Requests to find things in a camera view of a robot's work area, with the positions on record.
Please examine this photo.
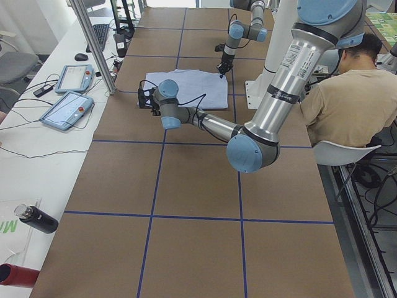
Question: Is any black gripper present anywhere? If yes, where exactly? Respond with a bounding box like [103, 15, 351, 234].
[217, 52, 234, 78]
[149, 94, 161, 116]

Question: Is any blue striped button-up shirt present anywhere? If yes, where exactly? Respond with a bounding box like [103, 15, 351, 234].
[144, 69, 228, 109]

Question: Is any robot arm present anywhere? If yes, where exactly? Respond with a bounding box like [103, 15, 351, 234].
[153, 1, 366, 173]
[215, 0, 271, 78]

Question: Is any lower teach pendant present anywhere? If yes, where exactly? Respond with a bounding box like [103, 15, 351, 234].
[39, 91, 94, 131]

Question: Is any teach pendant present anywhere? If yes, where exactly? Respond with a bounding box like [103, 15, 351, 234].
[39, 91, 94, 131]
[54, 64, 95, 94]

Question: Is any upper teach pendant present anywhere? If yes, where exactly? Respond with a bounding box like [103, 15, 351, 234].
[54, 64, 95, 94]

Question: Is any black computer mouse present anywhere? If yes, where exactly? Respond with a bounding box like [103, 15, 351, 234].
[74, 53, 88, 61]

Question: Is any black keyboard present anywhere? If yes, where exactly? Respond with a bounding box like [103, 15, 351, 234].
[92, 24, 109, 51]

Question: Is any small black device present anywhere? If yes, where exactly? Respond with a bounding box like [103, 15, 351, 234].
[33, 84, 53, 98]

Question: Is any white plastic chair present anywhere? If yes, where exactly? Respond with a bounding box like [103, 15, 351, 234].
[312, 140, 383, 199]

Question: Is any seated person in beige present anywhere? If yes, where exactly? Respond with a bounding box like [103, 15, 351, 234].
[300, 33, 396, 147]

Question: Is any grey office chair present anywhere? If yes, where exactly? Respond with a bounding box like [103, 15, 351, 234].
[1, 30, 43, 96]

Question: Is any black bottle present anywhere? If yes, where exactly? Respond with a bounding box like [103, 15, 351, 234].
[14, 204, 58, 234]

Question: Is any red cylinder bottle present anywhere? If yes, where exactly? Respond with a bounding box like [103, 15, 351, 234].
[1, 263, 40, 288]

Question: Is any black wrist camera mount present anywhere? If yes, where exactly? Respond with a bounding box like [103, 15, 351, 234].
[138, 80, 156, 109]
[214, 43, 225, 52]

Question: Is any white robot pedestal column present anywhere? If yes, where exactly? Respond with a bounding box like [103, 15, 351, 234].
[245, 0, 297, 109]

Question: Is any grey aluminium frame post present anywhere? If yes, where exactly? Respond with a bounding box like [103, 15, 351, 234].
[69, 0, 116, 95]

